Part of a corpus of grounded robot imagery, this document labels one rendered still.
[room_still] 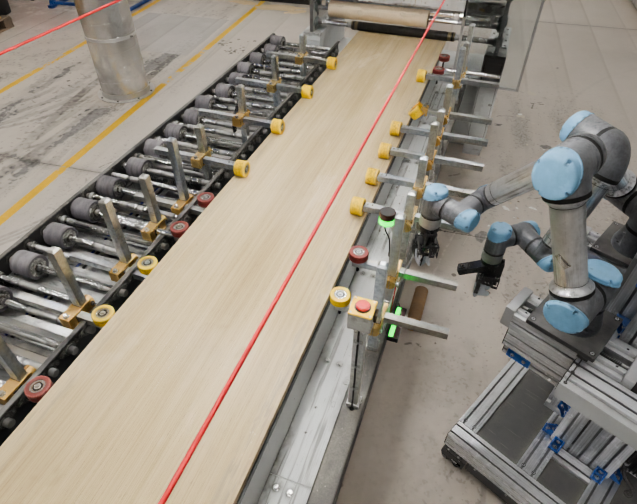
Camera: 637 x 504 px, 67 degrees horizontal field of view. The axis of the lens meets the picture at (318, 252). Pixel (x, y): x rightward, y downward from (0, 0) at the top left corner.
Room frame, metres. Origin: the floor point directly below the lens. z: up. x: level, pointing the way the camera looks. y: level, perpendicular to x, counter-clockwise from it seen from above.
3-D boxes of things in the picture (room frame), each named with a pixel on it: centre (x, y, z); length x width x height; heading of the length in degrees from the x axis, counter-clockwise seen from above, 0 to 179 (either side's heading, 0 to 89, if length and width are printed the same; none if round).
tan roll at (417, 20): (4.01, -0.67, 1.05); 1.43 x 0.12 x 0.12; 70
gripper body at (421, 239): (1.29, -0.39, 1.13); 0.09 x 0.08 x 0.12; 0
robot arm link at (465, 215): (1.23, -0.47, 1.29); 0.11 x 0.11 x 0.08; 42
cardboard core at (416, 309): (1.90, -0.60, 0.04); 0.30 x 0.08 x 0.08; 160
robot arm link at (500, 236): (1.30, -0.64, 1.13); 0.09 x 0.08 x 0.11; 110
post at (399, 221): (1.37, -0.30, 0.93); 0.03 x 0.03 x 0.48; 70
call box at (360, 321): (0.89, -0.13, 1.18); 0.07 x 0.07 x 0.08; 70
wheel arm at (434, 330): (1.16, -0.27, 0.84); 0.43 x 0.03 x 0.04; 70
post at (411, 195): (1.61, -0.38, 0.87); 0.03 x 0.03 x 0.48; 70
